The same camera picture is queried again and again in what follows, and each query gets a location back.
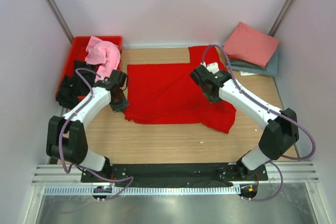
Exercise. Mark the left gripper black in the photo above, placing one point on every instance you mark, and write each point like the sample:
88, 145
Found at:
121, 107

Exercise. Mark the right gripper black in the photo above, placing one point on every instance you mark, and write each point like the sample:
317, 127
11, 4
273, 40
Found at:
214, 99

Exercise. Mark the red t-shirt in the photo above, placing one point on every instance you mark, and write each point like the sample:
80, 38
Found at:
166, 94

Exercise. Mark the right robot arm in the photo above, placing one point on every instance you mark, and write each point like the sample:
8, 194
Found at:
279, 127

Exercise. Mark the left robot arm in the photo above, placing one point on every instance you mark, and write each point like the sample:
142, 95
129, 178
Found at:
66, 136

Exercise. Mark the folded dark grey t-shirt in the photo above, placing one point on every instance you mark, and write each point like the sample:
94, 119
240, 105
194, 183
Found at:
240, 63

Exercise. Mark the folded white cloth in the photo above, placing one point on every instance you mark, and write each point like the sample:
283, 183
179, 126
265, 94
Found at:
242, 73

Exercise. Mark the black t-shirt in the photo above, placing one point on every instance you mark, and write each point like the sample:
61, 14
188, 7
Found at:
73, 87

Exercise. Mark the pink t-shirt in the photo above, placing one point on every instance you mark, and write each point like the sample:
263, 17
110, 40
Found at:
103, 54

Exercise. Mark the folded salmon t-shirt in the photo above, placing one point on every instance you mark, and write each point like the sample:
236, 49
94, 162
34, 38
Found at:
250, 45

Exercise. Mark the folded grey-blue t-shirt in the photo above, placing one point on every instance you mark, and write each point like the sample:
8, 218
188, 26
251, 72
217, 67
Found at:
272, 66

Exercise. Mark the red plastic bin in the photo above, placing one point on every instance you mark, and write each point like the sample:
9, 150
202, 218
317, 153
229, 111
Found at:
78, 52

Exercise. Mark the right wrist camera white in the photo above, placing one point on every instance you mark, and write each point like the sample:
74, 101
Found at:
212, 67

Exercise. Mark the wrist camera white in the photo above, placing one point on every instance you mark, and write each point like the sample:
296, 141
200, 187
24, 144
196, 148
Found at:
212, 67
102, 79

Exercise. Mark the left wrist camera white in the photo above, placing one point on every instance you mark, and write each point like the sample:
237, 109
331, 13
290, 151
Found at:
102, 79

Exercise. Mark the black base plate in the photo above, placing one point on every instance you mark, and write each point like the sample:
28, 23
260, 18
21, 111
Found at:
195, 175

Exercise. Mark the white slotted cable duct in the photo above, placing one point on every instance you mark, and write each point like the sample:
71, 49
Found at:
95, 190

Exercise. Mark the aluminium frame rail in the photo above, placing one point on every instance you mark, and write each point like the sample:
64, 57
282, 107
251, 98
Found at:
291, 172

